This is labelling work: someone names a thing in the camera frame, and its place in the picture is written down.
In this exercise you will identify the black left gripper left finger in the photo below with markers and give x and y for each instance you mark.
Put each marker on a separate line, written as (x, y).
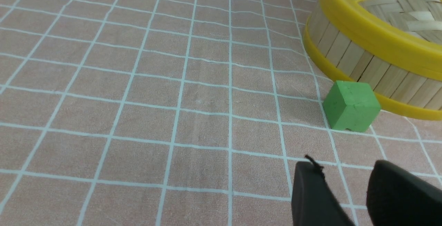
(312, 202)

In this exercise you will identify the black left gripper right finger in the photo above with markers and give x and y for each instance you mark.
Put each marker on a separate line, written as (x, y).
(395, 197)

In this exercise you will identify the woven bamboo lid yellow rim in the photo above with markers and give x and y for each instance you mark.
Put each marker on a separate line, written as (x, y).
(405, 33)

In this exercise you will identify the bamboo steamer basket yellow rims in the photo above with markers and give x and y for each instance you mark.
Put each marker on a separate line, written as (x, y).
(398, 90)

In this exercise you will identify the green foam block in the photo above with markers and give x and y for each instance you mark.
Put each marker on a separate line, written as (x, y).
(351, 106)

